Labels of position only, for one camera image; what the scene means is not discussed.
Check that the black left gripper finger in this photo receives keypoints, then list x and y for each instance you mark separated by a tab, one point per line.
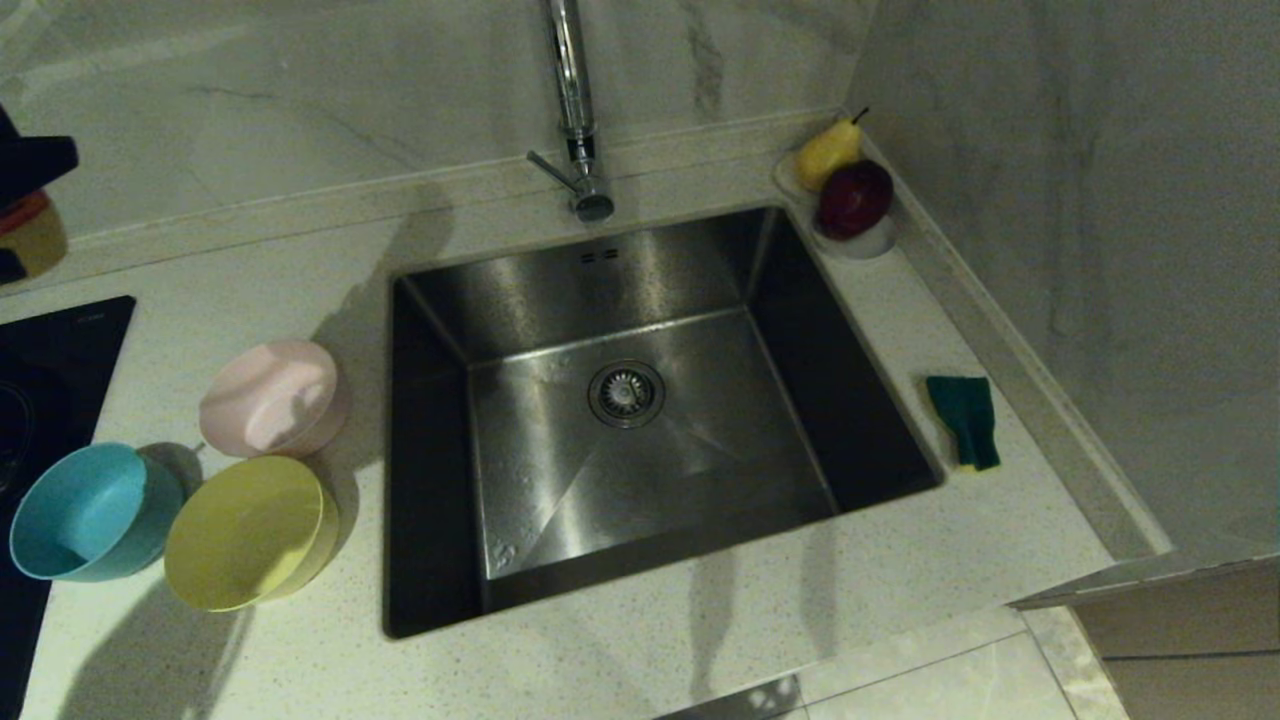
35	165
8	268

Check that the orange label detergent bottle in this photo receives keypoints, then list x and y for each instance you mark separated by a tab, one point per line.
35	240

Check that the metal sink drain strainer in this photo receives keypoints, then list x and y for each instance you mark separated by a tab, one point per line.
627	394

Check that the stainless steel sink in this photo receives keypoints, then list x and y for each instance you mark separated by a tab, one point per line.
700	300

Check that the green and yellow sponge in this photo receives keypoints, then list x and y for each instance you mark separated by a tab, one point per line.
962	415

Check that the black induction cooktop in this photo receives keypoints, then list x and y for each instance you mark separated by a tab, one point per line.
50	400

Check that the blue plastic bowl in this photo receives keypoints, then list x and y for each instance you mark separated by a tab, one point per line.
85	510

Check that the pink plastic bowl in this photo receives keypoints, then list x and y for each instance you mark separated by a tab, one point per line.
270	400

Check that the yellow plastic bowl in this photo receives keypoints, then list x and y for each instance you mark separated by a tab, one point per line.
240	535

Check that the chrome faucet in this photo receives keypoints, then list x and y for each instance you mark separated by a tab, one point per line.
575	90

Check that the yellow pear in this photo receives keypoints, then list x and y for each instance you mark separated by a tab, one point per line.
825	155

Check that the dark red apple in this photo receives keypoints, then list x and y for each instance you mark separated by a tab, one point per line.
855	200

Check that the white fruit tray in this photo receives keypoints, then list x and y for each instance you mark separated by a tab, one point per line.
865	247

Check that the light wooden cabinet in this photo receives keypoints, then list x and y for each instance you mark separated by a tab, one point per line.
1190	640

